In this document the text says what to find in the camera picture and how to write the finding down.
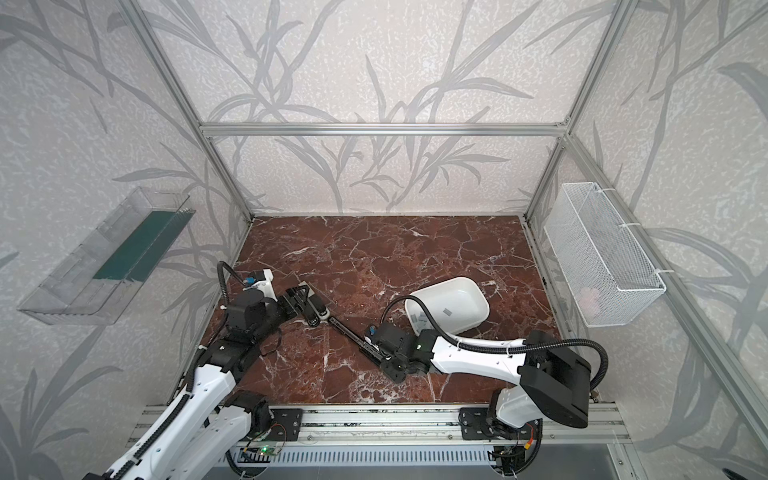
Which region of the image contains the black stapler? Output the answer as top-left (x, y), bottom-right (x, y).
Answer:
top-left (327, 316), bottom-right (383, 366)
top-left (296, 285), bottom-right (330, 327)

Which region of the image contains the beige stapler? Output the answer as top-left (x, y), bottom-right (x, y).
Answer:
top-left (298, 282), bottom-right (330, 321)

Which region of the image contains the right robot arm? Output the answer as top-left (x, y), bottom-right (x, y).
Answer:
top-left (359, 324), bottom-right (609, 429)

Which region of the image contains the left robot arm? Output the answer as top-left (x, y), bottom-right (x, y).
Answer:
top-left (101, 280), bottom-right (328, 479)

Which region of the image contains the white oval tray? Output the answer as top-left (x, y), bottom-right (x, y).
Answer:
top-left (411, 277), bottom-right (490, 334)

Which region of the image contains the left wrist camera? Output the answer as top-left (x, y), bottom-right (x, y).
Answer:
top-left (243, 269), bottom-right (277, 300)

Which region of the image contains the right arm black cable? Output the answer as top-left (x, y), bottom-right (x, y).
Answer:
top-left (380, 295), bottom-right (610, 391)

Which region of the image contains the aluminium front rail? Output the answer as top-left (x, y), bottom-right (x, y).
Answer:
top-left (131, 403), bottom-right (631, 448)

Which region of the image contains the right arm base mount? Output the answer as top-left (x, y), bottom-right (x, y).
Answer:
top-left (458, 407), bottom-right (538, 441)

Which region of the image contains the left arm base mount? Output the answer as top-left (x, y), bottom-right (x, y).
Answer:
top-left (246, 408), bottom-right (304, 443)

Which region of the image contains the clear plastic wall bin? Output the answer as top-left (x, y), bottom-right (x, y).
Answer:
top-left (18, 187), bottom-right (196, 326)

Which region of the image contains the white wire basket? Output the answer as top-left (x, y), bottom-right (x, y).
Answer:
top-left (544, 182), bottom-right (667, 328)

